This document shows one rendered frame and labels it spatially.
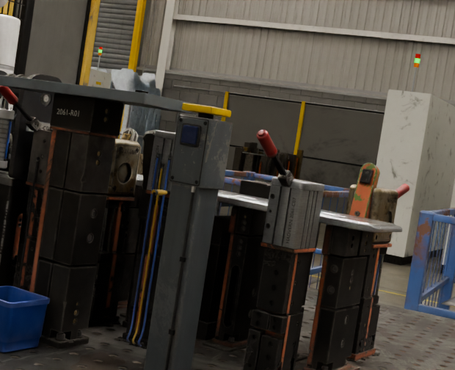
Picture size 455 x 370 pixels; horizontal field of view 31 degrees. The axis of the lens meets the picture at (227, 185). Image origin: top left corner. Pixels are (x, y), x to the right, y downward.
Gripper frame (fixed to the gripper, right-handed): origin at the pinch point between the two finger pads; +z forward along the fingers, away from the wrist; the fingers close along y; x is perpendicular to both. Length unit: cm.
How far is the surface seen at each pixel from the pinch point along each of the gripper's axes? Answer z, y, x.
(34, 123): -5, -31, -49
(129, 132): -6.0, 8.5, -41.0
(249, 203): 4, -14, -92
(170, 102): -12, -38, -88
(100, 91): -12, -45, -78
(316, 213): 3, -19, -109
